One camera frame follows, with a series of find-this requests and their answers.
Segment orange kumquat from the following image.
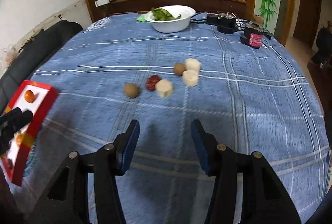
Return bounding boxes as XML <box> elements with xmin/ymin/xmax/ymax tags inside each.
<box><xmin>24</xmin><ymin>90</ymin><xmax>35</xmax><ymax>103</ymax></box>
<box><xmin>15</xmin><ymin>133</ymin><xmax>25</xmax><ymax>147</ymax></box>

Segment dark red jujube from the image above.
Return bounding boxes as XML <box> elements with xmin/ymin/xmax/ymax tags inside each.
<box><xmin>6</xmin><ymin>158</ymin><xmax>13</xmax><ymax>170</ymax></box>

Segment brown round longan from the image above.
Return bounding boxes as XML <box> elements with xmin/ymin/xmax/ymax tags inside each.
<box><xmin>124</xmin><ymin>83</ymin><xmax>141</xmax><ymax>98</ymax></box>

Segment cream yam chunk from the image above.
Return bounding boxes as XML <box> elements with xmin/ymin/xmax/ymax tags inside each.
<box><xmin>182</xmin><ymin>69</ymin><xmax>199</xmax><ymax>87</ymax></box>

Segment cream cut yam piece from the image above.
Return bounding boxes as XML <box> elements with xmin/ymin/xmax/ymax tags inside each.
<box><xmin>155</xmin><ymin>79</ymin><xmax>173</xmax><ymax>98</ymax></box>

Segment brown longan fruit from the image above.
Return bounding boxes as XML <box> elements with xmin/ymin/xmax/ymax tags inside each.
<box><xmin>173</xmin><ymin>63</ymin><xmax>186</xmax><ymax>76</ymax></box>

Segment red rimmed white tray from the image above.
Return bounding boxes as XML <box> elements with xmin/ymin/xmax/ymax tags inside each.
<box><xmin>1</xmin><ymin>80</ymin><xmax>58</xmax><ymax>186</ymax></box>

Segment black sofa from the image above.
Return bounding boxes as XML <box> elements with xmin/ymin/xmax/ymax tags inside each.
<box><xmin>0</xmin><ymin>20</ymin><xmax>83</xmax><ymax>112</ymax></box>

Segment blue plaid tablecloth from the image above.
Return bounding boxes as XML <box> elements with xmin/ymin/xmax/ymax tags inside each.
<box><xmin>10</xmin><ymin>14</ymin><xmax>330</xmax><ymax>223</ymax></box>

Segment black jar red label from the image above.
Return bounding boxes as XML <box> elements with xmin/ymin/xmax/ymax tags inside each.
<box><xmin>240</xmin><ymin>22</ymin><xmax>264</xmax><ymax>49</ymax></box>

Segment green cloth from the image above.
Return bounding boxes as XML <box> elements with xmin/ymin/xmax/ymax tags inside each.
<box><xmin>136</xmin><ymin>13</ymin><xmax>147</xmax><ymax>22</ymax></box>

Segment black power adapter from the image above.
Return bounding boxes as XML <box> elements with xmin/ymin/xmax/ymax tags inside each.
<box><xmin>206</xmin><ymin>13</ymin><xmax>238</xmax><ymax>35</ymax></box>

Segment cork topped small jar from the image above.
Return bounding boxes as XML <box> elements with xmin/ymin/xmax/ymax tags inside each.
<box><xmin>252</xmin><ymin>15</ymin><xmax>265</xmax><ymax>26</ymax></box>

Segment green leafy vegetables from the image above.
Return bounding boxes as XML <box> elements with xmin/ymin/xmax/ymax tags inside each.
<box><xmin>151</xmin><ymin>8</ymin><xmax>181</xmax><ymax>21</ymax></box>

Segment brown wooden door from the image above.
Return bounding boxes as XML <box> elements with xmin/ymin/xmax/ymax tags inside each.
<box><xmin>293</xmin><ymin>0</ymin><xmax>322</xmax><ymax>48</ymax></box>

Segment white bowl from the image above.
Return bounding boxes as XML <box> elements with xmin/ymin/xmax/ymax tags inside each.
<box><xmin>145</xmin><ymin>5</ymin><xmax>196</xmax><ymax>34</ymax></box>

